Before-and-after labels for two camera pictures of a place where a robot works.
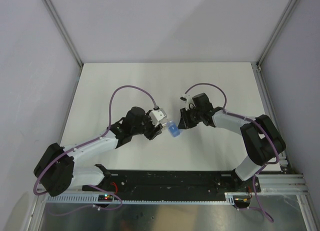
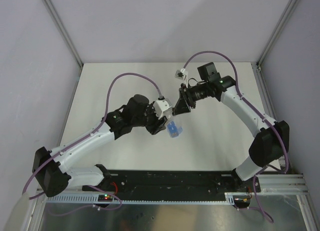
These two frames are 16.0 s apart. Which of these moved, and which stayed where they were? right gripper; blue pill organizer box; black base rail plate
Moved: right gripper
Stayed: black base rail plate; blue pill organizer box
